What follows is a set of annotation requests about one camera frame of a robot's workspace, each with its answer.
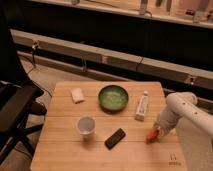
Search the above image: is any red orange pepper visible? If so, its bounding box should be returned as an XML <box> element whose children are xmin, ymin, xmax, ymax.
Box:
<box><xmin>146</xmin><ymin>130</ymin><xmax>159</xmax><ymax>143</ymax></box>

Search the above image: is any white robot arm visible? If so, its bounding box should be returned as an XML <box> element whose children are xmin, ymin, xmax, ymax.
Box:
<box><xmin>153</xmin><ymin>92</ymin><xmax>213</xmax><ymax>139</ymax></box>

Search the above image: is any white tube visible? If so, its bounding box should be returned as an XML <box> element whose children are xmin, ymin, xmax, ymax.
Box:
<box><xmin>135</xmin><ymin>91</ymin><xmax>149</xmax><ymax>121</ymax></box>

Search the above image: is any black rectangular block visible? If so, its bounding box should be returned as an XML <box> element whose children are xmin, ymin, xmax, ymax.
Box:
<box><xmin>104</xmin><ymin>128</ymin><xmax>126</xmax><ymax>150</ymax></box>

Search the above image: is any green bowl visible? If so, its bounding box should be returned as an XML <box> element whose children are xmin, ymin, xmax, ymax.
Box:
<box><xmin>98</xmin><ymin>85</ymin><xmax>129</xmax><ymax>111</ymax></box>

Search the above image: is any white paper cup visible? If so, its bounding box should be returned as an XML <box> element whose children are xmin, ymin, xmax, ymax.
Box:
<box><xmin>76</xmin><ymin>116</ymin><xmax>96</xmax><ymax>139</ymax></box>

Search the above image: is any white sponge piece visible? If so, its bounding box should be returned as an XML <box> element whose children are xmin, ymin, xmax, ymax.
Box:
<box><xmin>71</xmin><ymin>88</ymin><xmax>85</xmax><ymax>103</ymax></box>

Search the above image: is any black office chair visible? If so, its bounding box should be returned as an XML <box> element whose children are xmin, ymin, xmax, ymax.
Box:
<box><xmin>0</xmin><ymin>7</ymin><xmax>47</xmax><ymax>165</ymax></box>

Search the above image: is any grey wall rail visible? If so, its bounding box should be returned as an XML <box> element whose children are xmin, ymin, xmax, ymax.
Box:
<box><xmin>12</xmin><ymin>30</ymin><xmax>213</xmax><ymax>84</ymax></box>

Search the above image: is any black hanging cable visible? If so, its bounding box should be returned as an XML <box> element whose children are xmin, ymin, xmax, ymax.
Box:
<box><xmin>134</xmin><ymin>9</ymin><xmax>154</xmax><ymax>73</ymax></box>

